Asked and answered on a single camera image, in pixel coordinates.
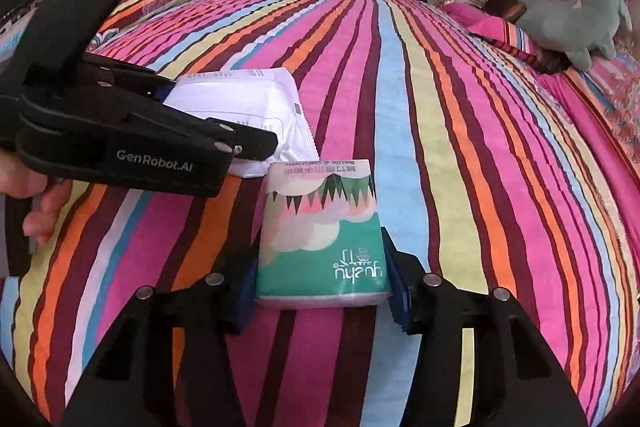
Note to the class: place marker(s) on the striped pink pillow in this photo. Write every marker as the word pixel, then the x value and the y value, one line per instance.
pixel 495 29

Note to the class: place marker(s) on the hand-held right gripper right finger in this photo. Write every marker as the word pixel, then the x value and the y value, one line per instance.
pixel 400 297

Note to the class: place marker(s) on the green tissue pack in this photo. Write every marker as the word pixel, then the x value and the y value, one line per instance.
pixel 320 232

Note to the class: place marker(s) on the floral pink pillow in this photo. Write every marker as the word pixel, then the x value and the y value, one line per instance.
pixel 610 107

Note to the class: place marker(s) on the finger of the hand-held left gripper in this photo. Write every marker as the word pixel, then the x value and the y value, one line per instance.
pixel 240 142
pixel 130 74

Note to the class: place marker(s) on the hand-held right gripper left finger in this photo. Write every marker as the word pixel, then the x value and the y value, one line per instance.
pixel 242 292

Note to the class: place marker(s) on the person's left hand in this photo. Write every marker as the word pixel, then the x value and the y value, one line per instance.
pixel 50 207

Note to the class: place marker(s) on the green plush toy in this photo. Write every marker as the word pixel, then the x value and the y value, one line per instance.
pixel 560 17

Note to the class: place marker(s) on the striped multicolour bed blanket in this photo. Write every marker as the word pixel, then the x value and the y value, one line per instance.
pixel 450 157

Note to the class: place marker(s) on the white plastic package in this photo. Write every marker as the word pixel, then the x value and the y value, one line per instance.
pixel 260 102

